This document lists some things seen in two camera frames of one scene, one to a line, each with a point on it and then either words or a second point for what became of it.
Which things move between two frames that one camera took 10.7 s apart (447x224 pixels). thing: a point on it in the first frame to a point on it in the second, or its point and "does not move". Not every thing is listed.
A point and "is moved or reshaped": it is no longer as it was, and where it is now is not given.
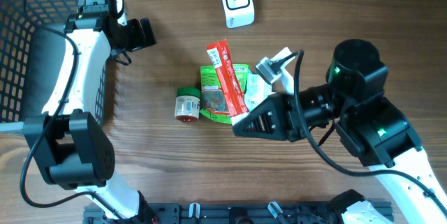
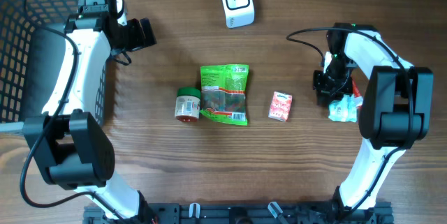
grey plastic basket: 34,47 does not move
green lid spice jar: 187,103 does not move
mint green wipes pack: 257,90 is moved or reshaped
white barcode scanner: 237,1 does not move
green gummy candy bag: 214,99 does not move
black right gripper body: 291,118 to 323,86
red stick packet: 237,103 is moved or reshaped
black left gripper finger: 148,31 does not move
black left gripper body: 138,33 does not move
